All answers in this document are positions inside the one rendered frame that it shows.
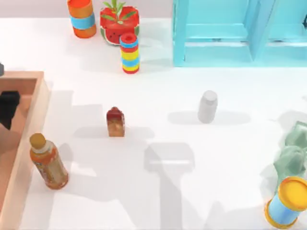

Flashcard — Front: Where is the small red and brown bottle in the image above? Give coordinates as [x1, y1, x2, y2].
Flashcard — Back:
[106, 106, 126, 138]

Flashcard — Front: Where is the white bottle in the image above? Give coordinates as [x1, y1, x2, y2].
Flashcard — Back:
[197, 90, 218, 124]

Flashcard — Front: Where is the stack of coloured rings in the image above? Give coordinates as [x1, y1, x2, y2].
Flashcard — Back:
[119, 33, 141, 74]

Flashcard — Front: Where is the watermelon plant pot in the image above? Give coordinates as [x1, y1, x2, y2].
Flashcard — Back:
[99, 0, 141, 46]

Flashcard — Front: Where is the light blue rack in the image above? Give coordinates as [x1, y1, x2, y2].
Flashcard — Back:
[172, 0, 307, 68]

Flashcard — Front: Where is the orange drink bottle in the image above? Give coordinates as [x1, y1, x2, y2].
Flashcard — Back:
[29, 133, 69, 190]

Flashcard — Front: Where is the orange can with blue band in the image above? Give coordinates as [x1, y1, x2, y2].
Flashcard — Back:
[67, 0, 97, 38]

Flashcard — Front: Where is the shallow salmon-coloured box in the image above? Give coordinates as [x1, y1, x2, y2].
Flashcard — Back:
[0, 70, 51, 230]

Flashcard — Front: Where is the pale green crumpled object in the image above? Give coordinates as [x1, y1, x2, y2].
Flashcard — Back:
[274, 121, 307, 183]

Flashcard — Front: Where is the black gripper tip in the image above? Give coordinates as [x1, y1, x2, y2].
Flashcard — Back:
[0, 90, 21, 131]

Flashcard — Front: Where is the yellow can with blue band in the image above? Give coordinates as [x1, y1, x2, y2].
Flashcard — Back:
[264, 176, 307, 228]

